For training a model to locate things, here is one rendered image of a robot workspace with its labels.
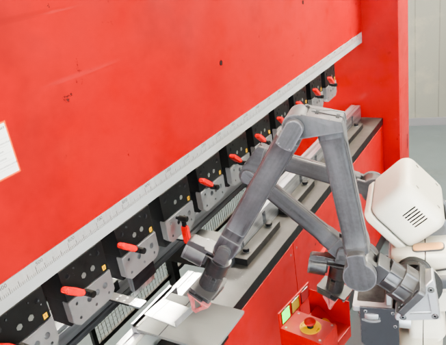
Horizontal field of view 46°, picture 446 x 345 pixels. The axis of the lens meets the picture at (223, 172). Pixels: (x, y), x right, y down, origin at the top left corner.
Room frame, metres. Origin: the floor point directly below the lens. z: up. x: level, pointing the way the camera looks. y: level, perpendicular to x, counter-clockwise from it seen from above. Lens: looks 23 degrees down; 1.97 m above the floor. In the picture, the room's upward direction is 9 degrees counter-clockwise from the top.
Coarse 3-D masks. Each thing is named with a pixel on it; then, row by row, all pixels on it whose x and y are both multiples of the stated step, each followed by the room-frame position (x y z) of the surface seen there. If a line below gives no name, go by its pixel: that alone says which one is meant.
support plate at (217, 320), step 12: (168, 300) 1.36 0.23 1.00; (180, 300) 1.35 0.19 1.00; (192, 312) 1.28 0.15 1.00; (204, 312) 1.27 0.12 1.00; (216, 312) 1.26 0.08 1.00; (228, 312) 1.25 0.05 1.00; (240, 312) 1.24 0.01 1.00; (144, 324) 1.25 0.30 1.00; (156, 324) 1.25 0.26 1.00; (180, 324) 1.23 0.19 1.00; (192, 324) 1.22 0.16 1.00; (204, 324) 1.21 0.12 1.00; (216, 324) 1.20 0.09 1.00; (228, 324) 1.20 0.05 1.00; (156, 336) 1.20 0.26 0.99; (168, 336) 1.19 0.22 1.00; (180, 336) 1.18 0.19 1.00; (192, 336) 1.17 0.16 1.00; (204, 336) 1.16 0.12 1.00; (216, 336) 1.16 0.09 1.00
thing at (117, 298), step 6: (114, 282) 1.47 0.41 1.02; (114, 294) 1.42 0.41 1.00; (120, 294) 1.42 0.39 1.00; (114, 300) 1.39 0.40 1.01; (120, 300) 1.39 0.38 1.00; (126, 300) 1.38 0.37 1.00; (132, 300) 1.38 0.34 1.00; (138, 300) 1.37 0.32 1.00; (132, 306) 1.35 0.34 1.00; (138, 306) 1.34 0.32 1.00
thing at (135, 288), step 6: (150, 264) 1.35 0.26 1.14; (144, 270) 1.33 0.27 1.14; (150, 270) 1.35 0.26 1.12; (138, 276) 1.30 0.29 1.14; (144, 276) 1.32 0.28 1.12; (150, 276) 1.34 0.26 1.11; (132, 282) 1.28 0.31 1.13; (138, 282) 1.30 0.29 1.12; (144, 282) 1.32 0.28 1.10; (132, 288) 1.28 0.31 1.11; (138, 288) 1.29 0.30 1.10
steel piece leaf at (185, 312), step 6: (168, 306) 1.32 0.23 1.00; (174, 306) 1.32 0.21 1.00; (180, 306) 1.31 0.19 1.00; (162, 312) 1.30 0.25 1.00; (168, 312) 1.29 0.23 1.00; (174, 312) 1.29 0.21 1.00; (180, 312) 1.28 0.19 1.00; (186, 312) 1.26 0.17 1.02; (156, 318) 1.27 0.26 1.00; (162, 318) 1.27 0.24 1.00; (168, 318) 1.26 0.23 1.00; (174, 318) 1.26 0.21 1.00; (180, 318) 1.24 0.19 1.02; (174, 324) 1.23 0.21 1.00
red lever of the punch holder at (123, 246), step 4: (120, 244) 1.19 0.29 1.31; (124, 244) 1.19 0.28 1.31; (128, 244) 1.20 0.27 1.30; (132, 244) 1.21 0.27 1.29; (120, 248) 1.20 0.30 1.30; (124, 248) 1.19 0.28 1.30; (128, 248) 1.20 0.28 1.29; (132, 248) 1.21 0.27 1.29; (136, 248) 1.22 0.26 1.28; (140, 248) 1.24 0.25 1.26; (144, 248) 1.24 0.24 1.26; (136, 252) 1.24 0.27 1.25; (140, 252) 1.23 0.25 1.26; (144, 252) 1.24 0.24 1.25
